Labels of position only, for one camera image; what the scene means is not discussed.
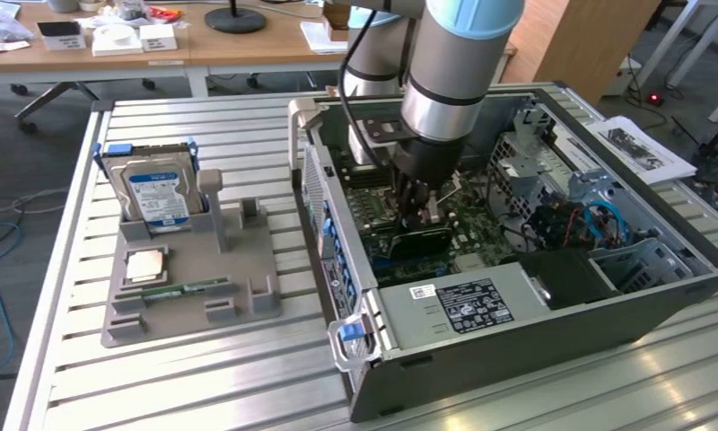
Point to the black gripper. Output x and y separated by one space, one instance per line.
428 161

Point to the graphics card with metal bracket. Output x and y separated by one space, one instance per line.
422 244

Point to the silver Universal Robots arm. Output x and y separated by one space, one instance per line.
450 67

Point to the metal socket cover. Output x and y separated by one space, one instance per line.
454 192

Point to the CPU socket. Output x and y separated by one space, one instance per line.
390 204

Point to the green motherboard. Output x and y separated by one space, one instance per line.
479 224

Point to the green RAM stick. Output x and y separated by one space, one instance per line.
168 292
383 230

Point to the perforated metal drive cage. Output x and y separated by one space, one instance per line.
539 197

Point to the white papers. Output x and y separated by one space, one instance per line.
320 42

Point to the brown cardboard box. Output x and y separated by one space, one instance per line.
335 18

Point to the printed paper stack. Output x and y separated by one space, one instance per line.
640 148

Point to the wooden cabinet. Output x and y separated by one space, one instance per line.
575 45

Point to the grey power supply unit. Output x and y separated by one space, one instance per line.
407 323

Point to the white floor box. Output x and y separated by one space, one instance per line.
626 81

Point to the wooden office desk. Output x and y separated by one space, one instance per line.
36 60
246 47

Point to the blue case release latch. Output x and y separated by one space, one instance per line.
350 332

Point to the black power strip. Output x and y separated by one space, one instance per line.
656 99

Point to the grey metal disk bay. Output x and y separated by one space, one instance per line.
652 265

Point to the black round lamp base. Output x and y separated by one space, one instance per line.
236 21

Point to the grey plastic parts rack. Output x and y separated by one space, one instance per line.
198 269

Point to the hard disk with blue label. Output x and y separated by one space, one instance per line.
156 197

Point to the dark grey open PC case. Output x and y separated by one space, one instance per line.
515 359

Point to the blue plastic disk caddy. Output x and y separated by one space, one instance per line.
120 150

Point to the small white box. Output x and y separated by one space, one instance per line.
159 40

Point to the silver CPU chip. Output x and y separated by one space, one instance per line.
144 266

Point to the orange packet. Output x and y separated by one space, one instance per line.
167 13

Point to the white boxes on desk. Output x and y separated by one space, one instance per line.
116 45

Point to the white box with black top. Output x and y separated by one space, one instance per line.
66 42

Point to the grey cup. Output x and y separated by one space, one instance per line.
63 5

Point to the white paper card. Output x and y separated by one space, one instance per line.
6 46

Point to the clear plastic bag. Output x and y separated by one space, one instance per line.
0 24

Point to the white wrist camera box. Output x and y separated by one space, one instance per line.
368 143

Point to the white table frame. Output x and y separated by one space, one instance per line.
703 42

